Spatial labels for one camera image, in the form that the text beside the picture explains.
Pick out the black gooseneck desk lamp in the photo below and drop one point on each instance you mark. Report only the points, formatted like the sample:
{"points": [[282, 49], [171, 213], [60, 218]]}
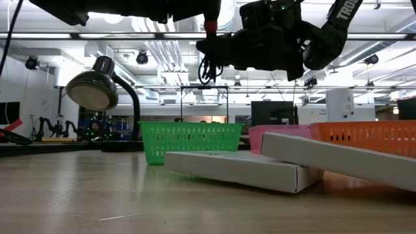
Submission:
{"points": [[94, 84]]}

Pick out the orange plastic basket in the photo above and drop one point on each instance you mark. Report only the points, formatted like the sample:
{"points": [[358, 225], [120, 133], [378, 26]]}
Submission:
{"points": [[373, 128]]}

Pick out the black overhead crossbar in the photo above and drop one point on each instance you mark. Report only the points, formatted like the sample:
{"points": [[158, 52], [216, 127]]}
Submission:
{"points": [[130, 35]]}

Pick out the pink plastic bin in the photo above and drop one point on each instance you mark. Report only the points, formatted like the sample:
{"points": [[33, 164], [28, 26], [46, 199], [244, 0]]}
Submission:
{"points": [[279, 139]]}

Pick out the black ceiling camera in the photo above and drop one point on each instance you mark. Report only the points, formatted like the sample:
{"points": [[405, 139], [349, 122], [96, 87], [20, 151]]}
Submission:
{"points": [[32, 62], [371, 59], [310, 81], [142, 58]]}

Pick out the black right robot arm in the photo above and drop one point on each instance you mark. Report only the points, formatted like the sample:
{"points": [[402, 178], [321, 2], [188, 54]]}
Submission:
{"points": [[328, 42]]}

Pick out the black aluminium table frame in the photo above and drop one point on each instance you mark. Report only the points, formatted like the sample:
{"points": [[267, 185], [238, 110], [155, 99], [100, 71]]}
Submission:
{"points": [[48, 148]]}

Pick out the white paper packets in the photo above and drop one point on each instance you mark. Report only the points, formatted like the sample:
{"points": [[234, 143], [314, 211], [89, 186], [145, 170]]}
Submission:
{"points": [[341, 159]]}

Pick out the white cardboard box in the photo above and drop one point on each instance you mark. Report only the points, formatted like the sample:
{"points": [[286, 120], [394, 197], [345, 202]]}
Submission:
{"points": [[234, 169]]}

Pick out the background black robot arms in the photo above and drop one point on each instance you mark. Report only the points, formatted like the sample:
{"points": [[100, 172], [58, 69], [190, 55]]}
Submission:
{"points": [[55, 128]]}

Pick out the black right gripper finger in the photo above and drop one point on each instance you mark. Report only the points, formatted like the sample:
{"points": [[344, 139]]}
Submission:
{"points": [[227, 40], [232, 58]]}

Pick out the black rack frame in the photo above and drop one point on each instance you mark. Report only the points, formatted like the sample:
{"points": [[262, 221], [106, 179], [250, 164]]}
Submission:
{"points": [[204, 87]]}

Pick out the black monitor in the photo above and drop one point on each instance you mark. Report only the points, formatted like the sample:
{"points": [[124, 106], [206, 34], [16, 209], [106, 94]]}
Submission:
{"points": [[273, 112]]}

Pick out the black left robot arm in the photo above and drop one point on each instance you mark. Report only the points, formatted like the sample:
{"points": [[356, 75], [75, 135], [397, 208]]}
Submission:
{"points": [[81, 9]]}

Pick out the green plastic basket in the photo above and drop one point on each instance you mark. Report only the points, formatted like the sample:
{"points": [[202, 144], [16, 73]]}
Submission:
{"points": [[191, 143]]}

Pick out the white cabinet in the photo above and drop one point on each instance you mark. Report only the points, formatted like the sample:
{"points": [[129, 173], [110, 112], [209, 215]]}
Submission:
{"points": [[339, 104]]}

